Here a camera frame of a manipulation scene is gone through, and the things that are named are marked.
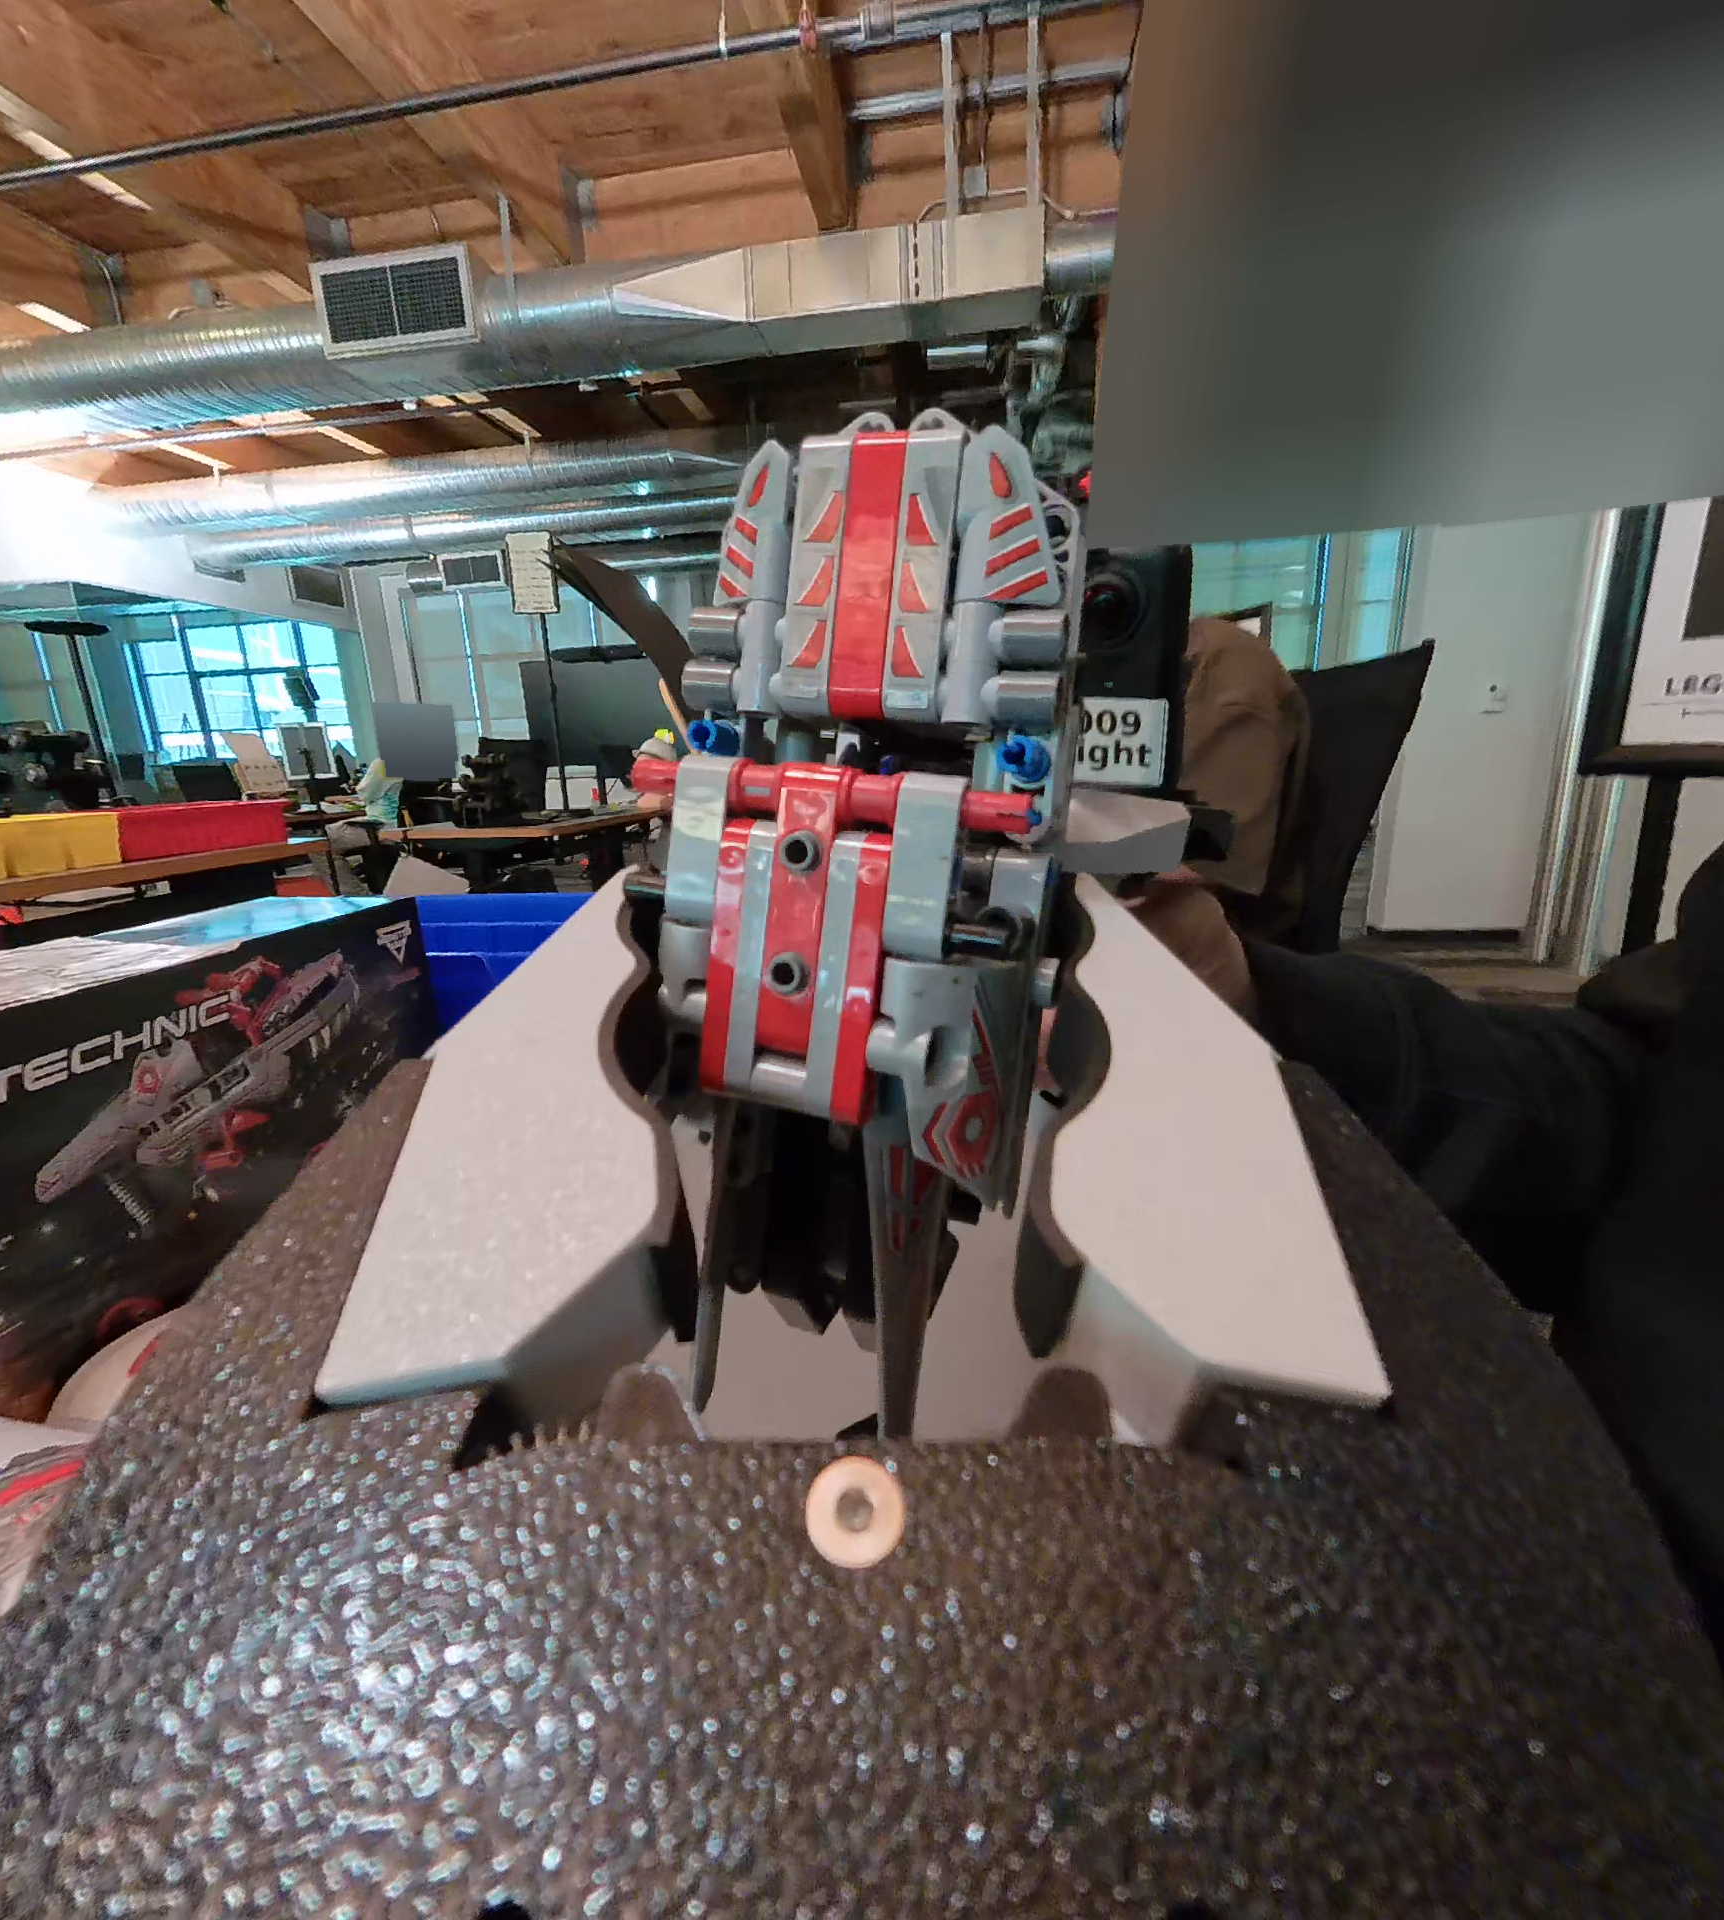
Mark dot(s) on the white vent grille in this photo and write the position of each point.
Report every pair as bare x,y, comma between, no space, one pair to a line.
394,301

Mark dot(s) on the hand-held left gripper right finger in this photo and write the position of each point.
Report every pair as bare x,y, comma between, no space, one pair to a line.
1206,1201

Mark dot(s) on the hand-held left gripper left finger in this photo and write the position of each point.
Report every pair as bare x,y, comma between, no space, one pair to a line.
502,1170

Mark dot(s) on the row of red bins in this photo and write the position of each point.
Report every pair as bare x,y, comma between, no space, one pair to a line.
203,828

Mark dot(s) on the row of yellow bins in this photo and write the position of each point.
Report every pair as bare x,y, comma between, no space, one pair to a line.
45,848

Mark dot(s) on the black toy set box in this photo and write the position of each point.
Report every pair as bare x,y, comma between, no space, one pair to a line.
126,1081

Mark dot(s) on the black sign board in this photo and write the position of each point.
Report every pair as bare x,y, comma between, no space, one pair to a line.
623,614

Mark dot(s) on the person's right hand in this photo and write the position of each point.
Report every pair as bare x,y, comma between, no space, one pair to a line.
1195,944

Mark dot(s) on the black office chair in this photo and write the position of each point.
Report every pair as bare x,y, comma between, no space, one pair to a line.
1365,781

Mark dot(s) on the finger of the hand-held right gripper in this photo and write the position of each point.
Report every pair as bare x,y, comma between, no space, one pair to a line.
1125,833

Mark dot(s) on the blue plastic bin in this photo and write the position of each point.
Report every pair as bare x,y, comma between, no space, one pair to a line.
487,944

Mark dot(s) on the wooden workbench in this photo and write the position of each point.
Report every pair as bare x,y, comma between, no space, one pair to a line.
156,871

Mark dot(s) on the grey red toy brick truck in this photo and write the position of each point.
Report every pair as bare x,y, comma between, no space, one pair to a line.
862,601

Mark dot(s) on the silver ventilation duct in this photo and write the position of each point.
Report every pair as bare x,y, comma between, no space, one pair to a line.
426,481
577,309

